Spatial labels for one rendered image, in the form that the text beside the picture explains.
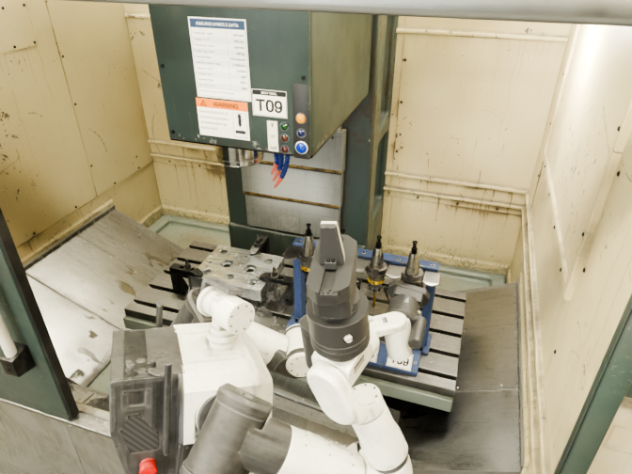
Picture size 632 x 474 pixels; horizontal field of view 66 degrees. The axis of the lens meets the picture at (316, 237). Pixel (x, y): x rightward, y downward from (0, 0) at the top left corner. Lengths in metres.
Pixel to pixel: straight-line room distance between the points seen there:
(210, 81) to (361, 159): 0.86
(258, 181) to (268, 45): 1.02
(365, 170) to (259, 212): 0.55
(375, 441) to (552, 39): 1.74
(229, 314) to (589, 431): 0.68
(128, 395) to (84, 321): 1.35
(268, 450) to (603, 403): 0.57
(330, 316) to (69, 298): 1.81
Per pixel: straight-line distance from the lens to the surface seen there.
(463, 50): 2.23
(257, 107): 1.35
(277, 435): 0.86
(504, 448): 1.61
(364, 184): 2.09
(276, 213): 2.26
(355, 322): 0.67
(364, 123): 1.99
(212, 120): 1.43
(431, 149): 2.36
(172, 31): 1.42
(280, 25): 1.27
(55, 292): 2.37
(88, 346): 2.21
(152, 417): 0.99
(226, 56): 1.35
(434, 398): 1.63
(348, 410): 0.76
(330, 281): 0.62
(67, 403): 1.73
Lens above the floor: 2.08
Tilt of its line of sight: 32 degrees down
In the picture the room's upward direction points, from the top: straight up
